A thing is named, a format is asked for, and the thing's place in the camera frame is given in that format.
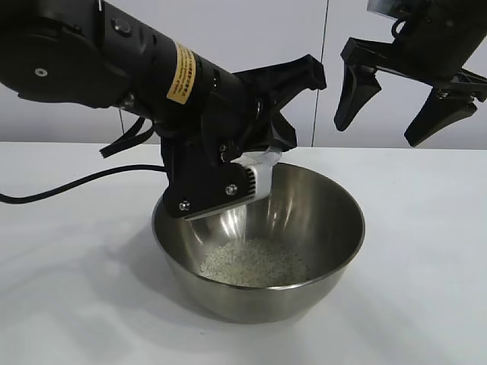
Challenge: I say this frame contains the white rice grains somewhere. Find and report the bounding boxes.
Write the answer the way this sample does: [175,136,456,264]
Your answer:
[199,237,309,287]

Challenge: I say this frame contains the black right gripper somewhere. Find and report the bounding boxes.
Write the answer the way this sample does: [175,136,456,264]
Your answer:
[333,0,487,148]

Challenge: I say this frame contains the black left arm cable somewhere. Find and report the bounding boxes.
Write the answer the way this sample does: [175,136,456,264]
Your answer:
[0,163,167,205]

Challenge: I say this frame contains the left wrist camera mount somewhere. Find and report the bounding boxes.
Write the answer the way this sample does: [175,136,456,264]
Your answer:
[159,109,256,222]

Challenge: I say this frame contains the black cable strap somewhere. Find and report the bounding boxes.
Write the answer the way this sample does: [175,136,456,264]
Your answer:
[99,116,154,159]

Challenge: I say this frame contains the stainless steel mixing bowl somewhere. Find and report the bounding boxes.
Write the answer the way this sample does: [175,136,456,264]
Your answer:
[151,161,366,324]

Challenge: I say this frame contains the black right camera cable loop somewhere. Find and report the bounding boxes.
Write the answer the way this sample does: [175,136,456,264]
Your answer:
[390,17,408,40]

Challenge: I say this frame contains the yellow warning label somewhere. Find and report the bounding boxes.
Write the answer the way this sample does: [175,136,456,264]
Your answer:
[166,42,197,104]

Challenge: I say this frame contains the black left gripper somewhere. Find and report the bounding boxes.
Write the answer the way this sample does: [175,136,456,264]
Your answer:
[151,37,327,153]

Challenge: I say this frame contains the clear plastic measuring cup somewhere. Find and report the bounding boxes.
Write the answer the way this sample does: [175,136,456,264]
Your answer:
[231,148,283,202]

